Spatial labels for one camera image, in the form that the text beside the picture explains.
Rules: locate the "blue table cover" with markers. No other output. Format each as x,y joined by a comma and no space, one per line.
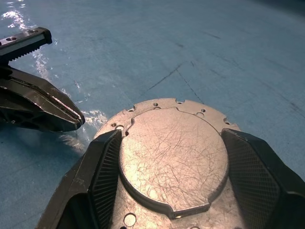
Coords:
190,47

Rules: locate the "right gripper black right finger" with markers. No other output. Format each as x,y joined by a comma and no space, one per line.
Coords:
262,181

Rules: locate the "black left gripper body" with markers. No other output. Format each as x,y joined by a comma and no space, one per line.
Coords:
23,43

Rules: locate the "silver notched motor lid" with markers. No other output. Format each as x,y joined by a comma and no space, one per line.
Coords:
174,155

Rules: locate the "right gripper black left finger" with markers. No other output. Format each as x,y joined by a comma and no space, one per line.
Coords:
78,186

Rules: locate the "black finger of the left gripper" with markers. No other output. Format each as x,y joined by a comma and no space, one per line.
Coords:
47,87
23,107

